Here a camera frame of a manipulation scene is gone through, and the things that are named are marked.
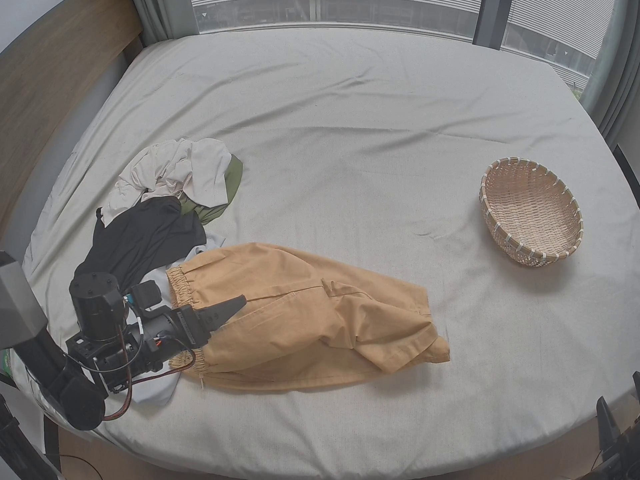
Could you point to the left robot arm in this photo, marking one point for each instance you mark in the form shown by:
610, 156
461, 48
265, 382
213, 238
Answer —
95, 308

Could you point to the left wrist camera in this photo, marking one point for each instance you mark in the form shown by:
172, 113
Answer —
145, 295

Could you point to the white garment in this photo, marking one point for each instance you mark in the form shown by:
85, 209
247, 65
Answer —
165, 168

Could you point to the round woven basket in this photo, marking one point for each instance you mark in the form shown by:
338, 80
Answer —
530, 213

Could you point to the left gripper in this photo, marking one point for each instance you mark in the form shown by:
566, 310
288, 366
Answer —
187, 325

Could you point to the tan shorts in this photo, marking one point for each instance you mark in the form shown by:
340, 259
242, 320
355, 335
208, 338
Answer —
300, 328

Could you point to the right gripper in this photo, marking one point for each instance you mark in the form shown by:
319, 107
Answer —
625, 460

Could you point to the bed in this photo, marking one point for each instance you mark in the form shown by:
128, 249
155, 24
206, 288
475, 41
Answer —
350, 118

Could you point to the pale blue garment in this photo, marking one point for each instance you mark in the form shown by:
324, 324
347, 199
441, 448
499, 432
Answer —
155, 388

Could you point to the black garment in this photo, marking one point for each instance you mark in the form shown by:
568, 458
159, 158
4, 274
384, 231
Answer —
145, 238

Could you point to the grey-green curtain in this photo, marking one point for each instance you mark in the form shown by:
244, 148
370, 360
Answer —
617, 68
155, 3

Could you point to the green garment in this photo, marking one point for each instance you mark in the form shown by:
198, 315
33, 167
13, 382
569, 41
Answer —
235, 175

